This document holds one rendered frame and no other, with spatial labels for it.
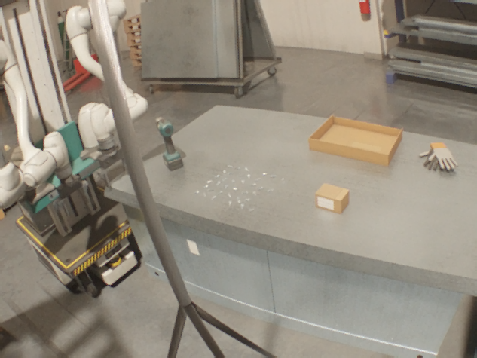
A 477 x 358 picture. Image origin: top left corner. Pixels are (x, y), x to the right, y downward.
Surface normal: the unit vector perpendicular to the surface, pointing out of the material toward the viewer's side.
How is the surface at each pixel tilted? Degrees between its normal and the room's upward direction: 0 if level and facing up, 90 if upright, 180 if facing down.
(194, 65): 78
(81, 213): 90
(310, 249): 67
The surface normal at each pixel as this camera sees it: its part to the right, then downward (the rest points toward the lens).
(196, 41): -0.57, 0.31
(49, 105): 0.78, 0.20
